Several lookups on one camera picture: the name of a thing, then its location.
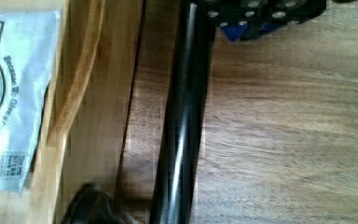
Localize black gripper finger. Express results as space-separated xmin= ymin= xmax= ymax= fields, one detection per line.
xmin=195 ymin=0 xmax=328 ymax=43

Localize chips snack bag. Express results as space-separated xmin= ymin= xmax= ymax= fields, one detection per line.
xmin=0 ymin=10 xmax=62 ymax=193

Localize dark wooden cutting board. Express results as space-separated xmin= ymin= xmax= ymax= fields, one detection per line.
xmin=115 ymin=0 xmax=358 ymax=224

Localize light wooden drawer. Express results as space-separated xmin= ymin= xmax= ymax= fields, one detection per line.
xmin=0 ymin=0 xmax=146 ymax=224

